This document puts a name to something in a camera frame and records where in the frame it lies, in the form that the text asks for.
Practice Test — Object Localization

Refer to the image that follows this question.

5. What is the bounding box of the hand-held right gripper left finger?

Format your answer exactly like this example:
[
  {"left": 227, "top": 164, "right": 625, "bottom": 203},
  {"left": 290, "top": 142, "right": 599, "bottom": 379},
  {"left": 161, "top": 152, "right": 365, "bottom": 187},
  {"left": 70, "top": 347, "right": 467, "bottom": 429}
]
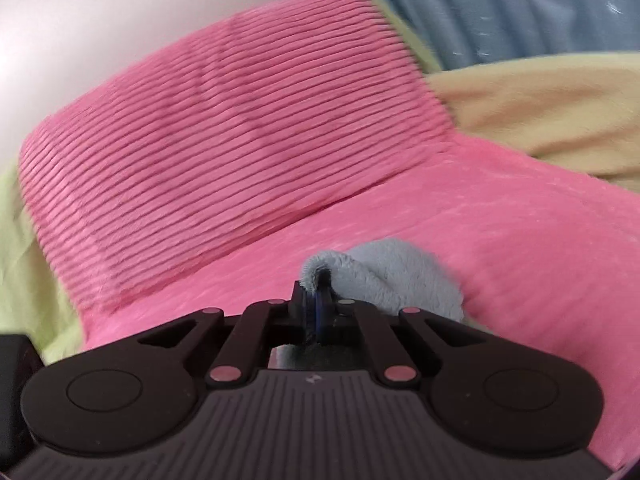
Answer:
[{"left": 137, "top": 281, "right": 317, "bottom": 386}]

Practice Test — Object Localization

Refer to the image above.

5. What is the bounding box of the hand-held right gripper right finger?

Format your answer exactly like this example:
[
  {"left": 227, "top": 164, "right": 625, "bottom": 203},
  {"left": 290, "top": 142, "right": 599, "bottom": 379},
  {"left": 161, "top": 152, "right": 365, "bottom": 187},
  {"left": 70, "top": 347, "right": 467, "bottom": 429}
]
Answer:
[{"left": 314, "top": 270, "right": 488, "bottom": 386}]

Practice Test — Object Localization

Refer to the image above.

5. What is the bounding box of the pink fleece blanket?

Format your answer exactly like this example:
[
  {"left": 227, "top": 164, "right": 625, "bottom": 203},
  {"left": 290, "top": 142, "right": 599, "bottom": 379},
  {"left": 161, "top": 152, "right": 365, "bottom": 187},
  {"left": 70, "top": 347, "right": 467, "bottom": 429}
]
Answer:
[{"left": 80, "top": 132, "right": 640, "bottom": 471}]

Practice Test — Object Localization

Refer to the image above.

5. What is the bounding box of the grey fluffy cloth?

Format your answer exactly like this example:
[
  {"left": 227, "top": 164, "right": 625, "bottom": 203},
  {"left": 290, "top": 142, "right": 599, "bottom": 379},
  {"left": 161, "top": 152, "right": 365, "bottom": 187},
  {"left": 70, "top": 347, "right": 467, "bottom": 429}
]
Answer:
[{"left": 299, "top": 240, "right": 466, "bottom": 322}]

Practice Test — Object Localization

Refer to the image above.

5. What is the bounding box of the beige blanket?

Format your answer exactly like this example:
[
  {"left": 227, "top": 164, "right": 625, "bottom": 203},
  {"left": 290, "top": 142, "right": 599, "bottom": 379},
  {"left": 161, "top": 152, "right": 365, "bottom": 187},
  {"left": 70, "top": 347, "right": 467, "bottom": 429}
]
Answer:
[{"left": 425, "top": 52, "right": 640, "bottom": 191}]

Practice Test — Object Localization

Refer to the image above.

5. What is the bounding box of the light green bed sheet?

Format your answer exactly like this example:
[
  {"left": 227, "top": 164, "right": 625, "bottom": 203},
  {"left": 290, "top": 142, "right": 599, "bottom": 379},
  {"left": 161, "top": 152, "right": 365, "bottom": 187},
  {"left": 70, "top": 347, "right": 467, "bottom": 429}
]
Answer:
[{"left": 0, "top": 160, "right": 83, "bottom": 366}]

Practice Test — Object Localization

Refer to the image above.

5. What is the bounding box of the blue curtain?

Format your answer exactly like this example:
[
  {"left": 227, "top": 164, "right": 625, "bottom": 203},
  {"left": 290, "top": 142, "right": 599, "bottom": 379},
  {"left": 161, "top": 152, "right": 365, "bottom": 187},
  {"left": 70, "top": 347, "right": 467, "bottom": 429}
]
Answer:
[{"left": 345, "top": 0, "right": 640, "bottom": 72}]

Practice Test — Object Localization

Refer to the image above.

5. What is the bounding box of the pink ribbed pillow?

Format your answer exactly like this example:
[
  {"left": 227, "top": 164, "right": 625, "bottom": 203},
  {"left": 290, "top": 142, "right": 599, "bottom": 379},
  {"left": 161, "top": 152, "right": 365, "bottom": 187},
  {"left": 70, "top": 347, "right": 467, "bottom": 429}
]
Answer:
[{"left": 19, "top": 0, "right": 457, "bottom": 311}]

